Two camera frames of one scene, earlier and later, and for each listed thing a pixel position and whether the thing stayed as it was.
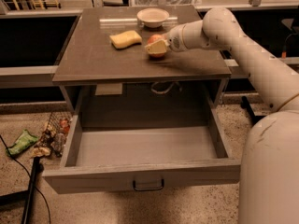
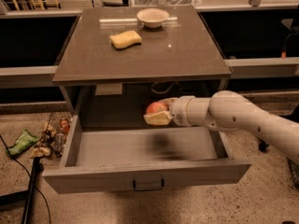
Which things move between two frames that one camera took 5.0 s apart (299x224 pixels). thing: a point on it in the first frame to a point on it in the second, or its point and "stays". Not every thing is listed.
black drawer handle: [149, 189] stays
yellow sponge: [125, 39] stays
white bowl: [152, 17] stays
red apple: [154, 39] to [156, 106]
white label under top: [108, 89] stays
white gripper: [175, 38] to [178, 111]
